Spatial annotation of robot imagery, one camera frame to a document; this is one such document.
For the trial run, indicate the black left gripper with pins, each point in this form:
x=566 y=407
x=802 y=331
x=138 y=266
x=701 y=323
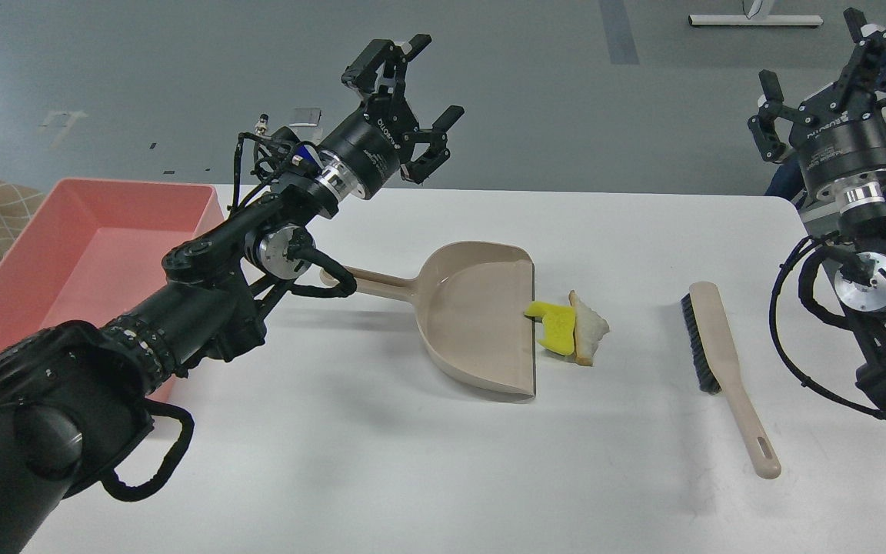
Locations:
x=382 y=137

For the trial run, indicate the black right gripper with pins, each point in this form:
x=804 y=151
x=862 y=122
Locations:
x=841 y=136

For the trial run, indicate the beige plastic dustpan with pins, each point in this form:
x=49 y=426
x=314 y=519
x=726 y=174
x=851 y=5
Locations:
x=470 y=300

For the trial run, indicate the yellow sponge piece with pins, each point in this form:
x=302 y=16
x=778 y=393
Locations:
x=558 y=322

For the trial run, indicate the bread slice piece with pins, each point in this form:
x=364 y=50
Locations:
x=589 y=330

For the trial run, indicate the beige brush black bristles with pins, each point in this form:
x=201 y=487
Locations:
x=718 y=370

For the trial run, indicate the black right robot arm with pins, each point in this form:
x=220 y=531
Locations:
x=842 y=278

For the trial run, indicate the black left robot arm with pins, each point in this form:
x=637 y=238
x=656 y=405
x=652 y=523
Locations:
x=75 y=399

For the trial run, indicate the pink plastic bin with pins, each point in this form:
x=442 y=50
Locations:
x=94 y=251

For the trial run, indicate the silver floor socket plate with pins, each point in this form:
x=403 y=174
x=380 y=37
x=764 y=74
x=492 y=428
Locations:
x=305 y=117

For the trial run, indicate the white desk foot bar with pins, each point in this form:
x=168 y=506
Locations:
x=756 y=14

